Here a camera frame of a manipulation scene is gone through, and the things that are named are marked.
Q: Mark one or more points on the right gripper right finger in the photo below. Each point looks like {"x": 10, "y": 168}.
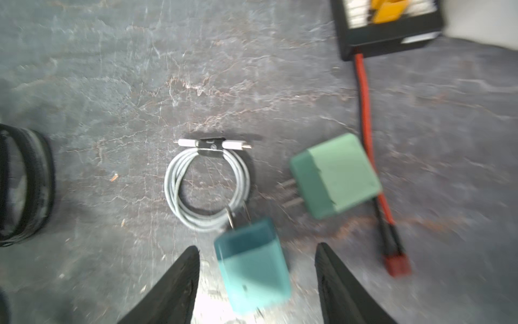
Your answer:
{"x": 343, "y": 299}

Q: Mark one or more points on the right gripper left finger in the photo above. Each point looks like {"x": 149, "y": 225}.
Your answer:
{"x": 172, "y": 298}

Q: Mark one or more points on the teal charger cube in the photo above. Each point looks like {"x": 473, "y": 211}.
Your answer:
{"x": 253, "y": 266}

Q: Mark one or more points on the black round pouch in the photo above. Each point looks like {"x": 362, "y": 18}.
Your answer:
{"x": 27, "y": 183}

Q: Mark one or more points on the black orange battery pack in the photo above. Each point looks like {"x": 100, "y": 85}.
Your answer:
{"x": 404, "y": 34}

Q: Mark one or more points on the green charger cube far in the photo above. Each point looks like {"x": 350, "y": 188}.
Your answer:
{"x": 334, "y": 176}

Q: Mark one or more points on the brown lidded storage box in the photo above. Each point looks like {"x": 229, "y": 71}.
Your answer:
{"x": 489, "y": 22}

